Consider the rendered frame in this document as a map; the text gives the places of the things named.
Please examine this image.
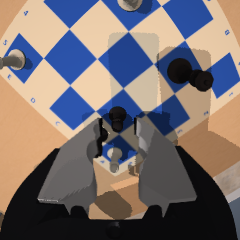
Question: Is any blue and cream chessboard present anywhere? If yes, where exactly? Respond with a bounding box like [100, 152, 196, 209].
[0, 0, 240, 176]

